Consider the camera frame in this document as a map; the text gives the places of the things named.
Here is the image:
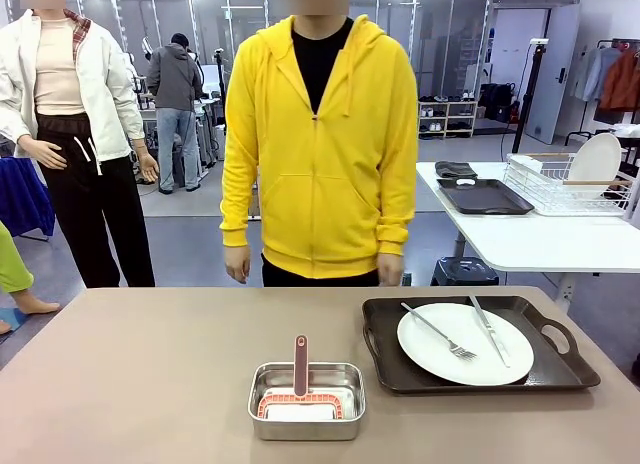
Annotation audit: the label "person left hand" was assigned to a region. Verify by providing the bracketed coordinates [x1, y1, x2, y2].
[376, 253, 406, 287]

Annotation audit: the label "person right hand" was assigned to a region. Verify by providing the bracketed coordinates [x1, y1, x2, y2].
[224, 245, 252, 285]

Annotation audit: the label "silver fork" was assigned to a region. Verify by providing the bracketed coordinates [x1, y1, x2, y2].
[400, 302, 479, 362]

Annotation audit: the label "dark brown serving tray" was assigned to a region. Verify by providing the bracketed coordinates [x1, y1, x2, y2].
[436, 177, 536, 216]
[361, 295, 602, 397]

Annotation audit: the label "white round plate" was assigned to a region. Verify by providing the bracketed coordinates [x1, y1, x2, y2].
[396, 302, 536, 387]
[568, 132, 623, 183]

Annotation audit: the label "silver knife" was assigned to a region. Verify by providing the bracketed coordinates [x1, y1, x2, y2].
[468, 294, 512, 369]

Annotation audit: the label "person left forearm yellow sleeve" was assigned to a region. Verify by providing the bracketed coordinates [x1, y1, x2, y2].
[376, 148, 419, 259]

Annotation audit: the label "person right forearm yellow sleeve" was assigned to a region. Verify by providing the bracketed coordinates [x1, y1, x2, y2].
[219, 148, 259, 250]

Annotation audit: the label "blue floor mat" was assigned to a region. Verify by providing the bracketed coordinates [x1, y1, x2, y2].
[0, 307, 24, 336]

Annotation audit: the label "dark blue plastic stool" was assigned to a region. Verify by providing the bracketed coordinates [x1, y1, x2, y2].
[430, 257, 501, 287]

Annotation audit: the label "dark grey folded cloth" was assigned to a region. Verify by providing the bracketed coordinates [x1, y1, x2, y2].
[434, 160, 479, 181]

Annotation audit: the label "person in yellow hoodie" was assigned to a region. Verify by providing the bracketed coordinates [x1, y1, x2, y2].
[219, 0, 420, 289]

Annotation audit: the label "white side table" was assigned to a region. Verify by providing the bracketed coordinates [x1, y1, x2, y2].
[415, 161, 640, 313]

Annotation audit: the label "black mannequin trousers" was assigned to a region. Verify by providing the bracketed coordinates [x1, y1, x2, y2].
[35, 112, 157, 289]

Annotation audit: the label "stainless steel rectangular container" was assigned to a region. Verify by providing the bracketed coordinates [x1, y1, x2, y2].
[248, 362, 367, 442]

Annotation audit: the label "white shoe rack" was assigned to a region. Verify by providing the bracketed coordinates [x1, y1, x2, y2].
[418, 99, 479, 140]

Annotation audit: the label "white utensil holder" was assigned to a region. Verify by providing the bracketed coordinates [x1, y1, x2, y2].
[506, 154, 537, 178]

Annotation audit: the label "background person grey jacket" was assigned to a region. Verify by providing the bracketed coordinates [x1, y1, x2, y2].
[145, 32, 204, 195]

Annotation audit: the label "black luggage bags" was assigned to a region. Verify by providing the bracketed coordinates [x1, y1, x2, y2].
[479, 82, 517, 123]

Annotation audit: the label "white mannequin jacket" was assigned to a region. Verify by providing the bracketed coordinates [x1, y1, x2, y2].
[0, 8, 147, 163]

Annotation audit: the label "blue cloth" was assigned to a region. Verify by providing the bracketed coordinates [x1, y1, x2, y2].
[0, 156, 56, 238]

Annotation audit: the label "black tripod stand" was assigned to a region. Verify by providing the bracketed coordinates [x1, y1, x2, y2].
[511, 37, 551, 158]

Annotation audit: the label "mannequin leg green trousers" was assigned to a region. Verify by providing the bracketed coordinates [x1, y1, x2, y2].
[0, 221, 63, 317]

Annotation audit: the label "white door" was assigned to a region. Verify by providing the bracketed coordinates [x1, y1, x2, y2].
[524, 6, 582, 146]

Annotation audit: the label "mannequin with beige top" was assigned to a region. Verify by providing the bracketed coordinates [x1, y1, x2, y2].
[0, 0, 161, 289]

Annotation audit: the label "light grey hanging shirt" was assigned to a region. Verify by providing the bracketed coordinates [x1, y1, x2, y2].
[574, 47, 619, 103]

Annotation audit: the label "orange hanging jacket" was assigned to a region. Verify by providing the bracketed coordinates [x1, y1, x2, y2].
[598, 47, 640, 112]

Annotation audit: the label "pink handled cleaning brush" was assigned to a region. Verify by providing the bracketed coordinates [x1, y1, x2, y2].
[257, 334, 352, 423]

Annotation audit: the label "white wire dish rack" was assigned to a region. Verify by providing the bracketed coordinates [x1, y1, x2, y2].
[503, 152, 634, 217]

